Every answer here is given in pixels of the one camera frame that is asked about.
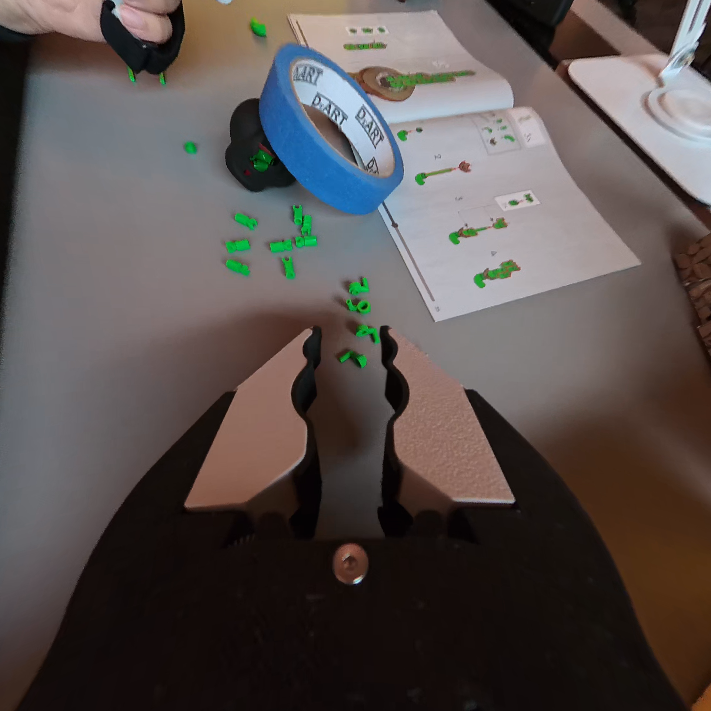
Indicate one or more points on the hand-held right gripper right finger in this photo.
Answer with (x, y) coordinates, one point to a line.
(444, 444)

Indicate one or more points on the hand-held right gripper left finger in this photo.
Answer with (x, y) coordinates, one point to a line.
(255, 444)

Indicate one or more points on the green lego pieces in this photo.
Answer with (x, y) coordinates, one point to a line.
(239, 245)

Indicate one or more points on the curved green lego piece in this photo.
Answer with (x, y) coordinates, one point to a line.
(258, 28)

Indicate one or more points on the green lego clip piece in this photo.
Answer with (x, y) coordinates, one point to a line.
(261, 160)

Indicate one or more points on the lego instruction booklet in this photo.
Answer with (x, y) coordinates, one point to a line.
(527, 233)

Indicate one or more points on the black lego set box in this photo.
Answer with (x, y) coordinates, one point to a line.
(697, 277)

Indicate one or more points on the black rounded object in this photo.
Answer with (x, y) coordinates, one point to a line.
(244, 139)

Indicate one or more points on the blue masking tape roll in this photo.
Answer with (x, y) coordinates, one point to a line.
(311, 155)

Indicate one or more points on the white stand base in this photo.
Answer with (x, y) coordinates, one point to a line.
(611, 94)

